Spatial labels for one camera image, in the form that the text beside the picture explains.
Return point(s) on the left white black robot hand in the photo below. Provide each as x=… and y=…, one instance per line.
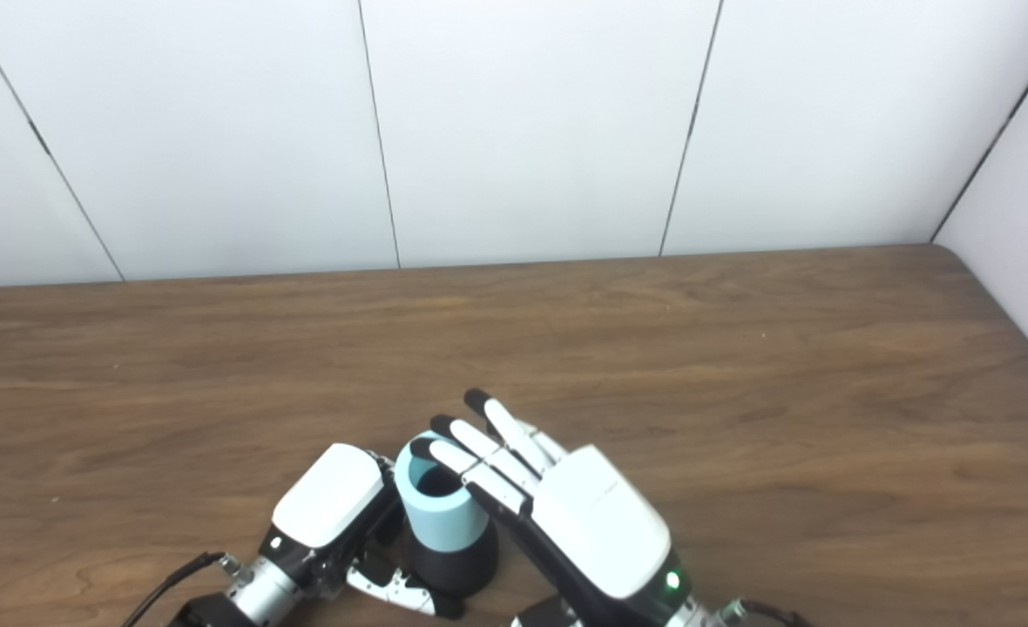
x=327, y=492

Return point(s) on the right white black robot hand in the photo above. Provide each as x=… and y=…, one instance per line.
x=601, y=518

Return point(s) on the light blue cylinder cup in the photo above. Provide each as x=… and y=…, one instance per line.
x=444, y=522

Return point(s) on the black nozzle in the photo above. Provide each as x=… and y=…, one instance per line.
x=453, y=570

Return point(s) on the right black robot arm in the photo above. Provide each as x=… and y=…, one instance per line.
x=697, y=618

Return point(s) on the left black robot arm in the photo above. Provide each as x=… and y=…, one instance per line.
x=257, y=596

